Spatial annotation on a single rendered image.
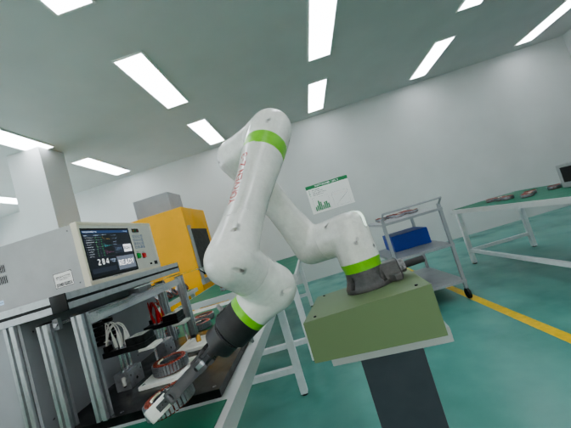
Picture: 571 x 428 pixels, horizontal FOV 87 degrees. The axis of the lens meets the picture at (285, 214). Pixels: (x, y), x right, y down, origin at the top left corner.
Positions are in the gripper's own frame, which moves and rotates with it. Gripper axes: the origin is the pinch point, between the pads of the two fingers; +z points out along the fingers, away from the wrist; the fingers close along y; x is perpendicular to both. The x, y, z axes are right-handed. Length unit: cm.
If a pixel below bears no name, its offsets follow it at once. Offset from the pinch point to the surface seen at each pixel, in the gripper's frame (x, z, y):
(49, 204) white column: -284, 176, -325
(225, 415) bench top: 12.1, -7.2, 1.1
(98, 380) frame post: -15.5, 16.4, -7.8
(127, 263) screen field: -42, 6, -40
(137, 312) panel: -31, 27, -57
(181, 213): -155, 69, -375
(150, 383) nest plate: -5.2, 16.6, -20.8
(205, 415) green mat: 9.2, -2.6, -0.8
